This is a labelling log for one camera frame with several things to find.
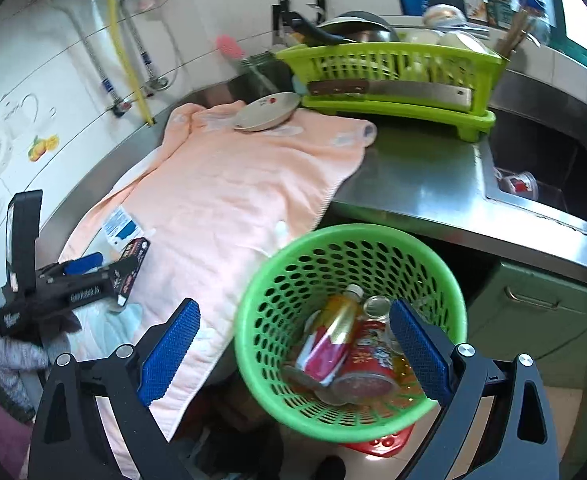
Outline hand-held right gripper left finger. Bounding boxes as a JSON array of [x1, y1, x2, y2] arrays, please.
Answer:
[[28, 297, 202, 480]]

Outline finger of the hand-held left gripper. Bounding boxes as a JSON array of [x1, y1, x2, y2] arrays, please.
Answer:
[[62, 252, 106, 277]]

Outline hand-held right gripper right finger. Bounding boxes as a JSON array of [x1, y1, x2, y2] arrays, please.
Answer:
[[389, 298, 559, 480]]

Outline small black box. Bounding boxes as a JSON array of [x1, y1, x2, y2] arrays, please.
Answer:
[[108, 237, 152, 312]]

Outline red snack canister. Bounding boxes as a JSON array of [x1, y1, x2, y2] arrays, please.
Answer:
[[331, 320, 405, 406]]

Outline red gold labelled drink bottle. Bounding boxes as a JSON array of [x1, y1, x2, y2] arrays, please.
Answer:
[[293, 284, 365, 389]]

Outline green plastic basket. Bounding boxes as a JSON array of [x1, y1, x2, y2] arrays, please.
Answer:
[[234, 223, 469, 444]]

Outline blue white carton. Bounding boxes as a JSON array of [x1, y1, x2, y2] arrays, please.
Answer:
[[102, 205, 142, 251]]

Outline red perforated plastic item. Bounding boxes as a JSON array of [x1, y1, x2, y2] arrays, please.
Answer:
[[340, 422, 417, 459]]

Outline green cabinet door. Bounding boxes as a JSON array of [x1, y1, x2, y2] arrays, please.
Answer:
[[473, 259, 587, 392]]

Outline peach towel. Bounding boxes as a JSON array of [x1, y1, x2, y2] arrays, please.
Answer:
[[58, 101, 378, 479]]

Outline yellow pipe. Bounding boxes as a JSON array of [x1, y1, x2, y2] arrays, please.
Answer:
[[102, 0, 156, 126]]

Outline stainless steel sink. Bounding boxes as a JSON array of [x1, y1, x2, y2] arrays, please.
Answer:
[[483, 105, 587, 242]]

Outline white plate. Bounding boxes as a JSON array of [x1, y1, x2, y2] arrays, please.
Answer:
[[232, 92, 302, 133]]

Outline green dish rack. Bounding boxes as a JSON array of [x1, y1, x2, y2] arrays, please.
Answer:
[[275, 41, 511, 142]]

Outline pink brush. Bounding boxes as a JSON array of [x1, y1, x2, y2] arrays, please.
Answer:
[[216, 35, 247, 64]]

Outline steel cleaver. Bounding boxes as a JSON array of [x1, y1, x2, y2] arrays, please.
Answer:
[[306, 79, 475, 111]]

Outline white bowl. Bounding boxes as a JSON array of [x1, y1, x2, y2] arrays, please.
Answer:
[[441, 31, 490, 54], [404, 30, 443, 47]]

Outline bundle of chopsticks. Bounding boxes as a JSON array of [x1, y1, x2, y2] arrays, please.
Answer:
[[495, 6, 532, 59]]

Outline metal cabinet handle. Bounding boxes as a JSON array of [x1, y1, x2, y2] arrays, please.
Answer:
[[504, 285, 561, 309]]

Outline braided metal hose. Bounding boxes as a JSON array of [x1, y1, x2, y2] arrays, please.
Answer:
[[118, 0, 160, 86], [52, 4, 124, 111]]

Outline black-handled knife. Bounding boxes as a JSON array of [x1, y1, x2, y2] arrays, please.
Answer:
[[272, 0, 295, 47]]

